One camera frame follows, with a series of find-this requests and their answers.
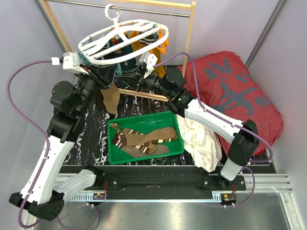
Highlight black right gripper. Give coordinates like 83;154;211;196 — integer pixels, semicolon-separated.
118;64;173;99

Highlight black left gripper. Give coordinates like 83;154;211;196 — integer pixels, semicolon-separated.
75;63;118;115

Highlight tan brown sock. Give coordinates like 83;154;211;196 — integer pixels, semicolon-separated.
100;82;120;115

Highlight teal clip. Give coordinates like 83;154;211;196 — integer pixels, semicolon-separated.
116;62;125;76

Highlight white round clip hanger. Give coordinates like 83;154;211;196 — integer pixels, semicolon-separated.
78;4;169;65

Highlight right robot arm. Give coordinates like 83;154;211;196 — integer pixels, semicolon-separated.
137;68;259;190

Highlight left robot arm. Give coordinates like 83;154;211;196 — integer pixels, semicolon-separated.
9;65;115;228

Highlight dark green socks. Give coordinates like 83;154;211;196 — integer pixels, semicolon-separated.
105;38;136;71

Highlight yellow socks with striped cuffs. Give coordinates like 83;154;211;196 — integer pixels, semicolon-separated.
132;30;165;78

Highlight brown striped socks in tray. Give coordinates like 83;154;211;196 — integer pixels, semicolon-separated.
110;123;177;158

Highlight green plastic tray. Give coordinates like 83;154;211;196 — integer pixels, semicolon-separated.
107;111;184;165

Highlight red pillow with blue pattern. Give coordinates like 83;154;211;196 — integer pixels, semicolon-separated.
185;51;283;145

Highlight metal hanging rod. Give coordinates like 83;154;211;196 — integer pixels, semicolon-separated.
47;0;190;18

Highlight white crumpled cloth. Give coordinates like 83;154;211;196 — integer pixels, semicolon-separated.
177;115;222;173

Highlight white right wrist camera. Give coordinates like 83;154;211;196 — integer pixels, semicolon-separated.
139;52;157;79

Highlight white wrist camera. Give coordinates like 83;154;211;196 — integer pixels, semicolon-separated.
139;52;157;79
63;52;89;75

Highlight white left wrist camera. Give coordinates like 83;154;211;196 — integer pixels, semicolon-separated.
63;52;89;75

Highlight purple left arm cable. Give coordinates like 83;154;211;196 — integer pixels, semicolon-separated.
6;57;99;230

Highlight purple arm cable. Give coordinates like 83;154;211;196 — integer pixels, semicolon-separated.
6;57;99;230
153;52;274;207

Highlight wooden clothes rack frame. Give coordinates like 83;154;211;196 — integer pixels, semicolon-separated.
36;0;196;102

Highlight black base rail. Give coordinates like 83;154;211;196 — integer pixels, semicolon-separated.
99;165;246;202

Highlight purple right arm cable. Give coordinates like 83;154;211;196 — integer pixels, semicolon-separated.
153;52;274;207

